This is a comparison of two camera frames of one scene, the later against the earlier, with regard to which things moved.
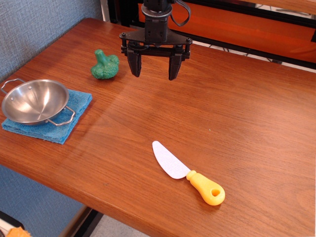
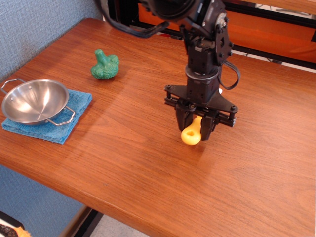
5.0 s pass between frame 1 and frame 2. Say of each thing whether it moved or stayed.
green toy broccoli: stayed
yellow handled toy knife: moved
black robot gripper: moved
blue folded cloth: stayed
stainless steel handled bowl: stayed
